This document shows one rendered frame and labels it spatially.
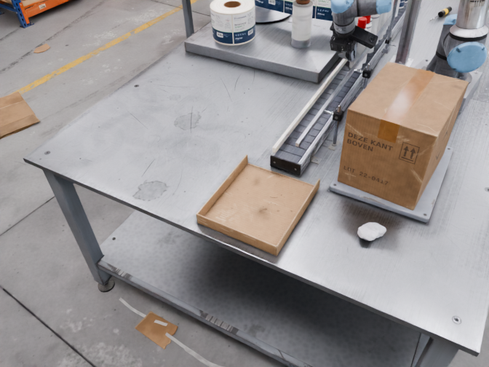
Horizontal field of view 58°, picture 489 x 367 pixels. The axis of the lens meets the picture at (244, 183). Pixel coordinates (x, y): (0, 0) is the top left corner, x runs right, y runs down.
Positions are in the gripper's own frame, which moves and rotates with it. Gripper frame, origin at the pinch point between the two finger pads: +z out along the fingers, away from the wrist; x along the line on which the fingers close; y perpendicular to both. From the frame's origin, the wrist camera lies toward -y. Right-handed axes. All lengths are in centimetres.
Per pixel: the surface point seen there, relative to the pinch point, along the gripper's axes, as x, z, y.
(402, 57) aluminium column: -17.0, 18.7, -14.3
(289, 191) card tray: 65, -26, -5
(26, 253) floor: 130, 33, 130
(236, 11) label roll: -7, -6, 55
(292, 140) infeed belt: 48, -21, 2
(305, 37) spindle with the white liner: -8.9, 5.8, 25.3
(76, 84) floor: 11, 102, 230
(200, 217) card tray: 85, -40, 12
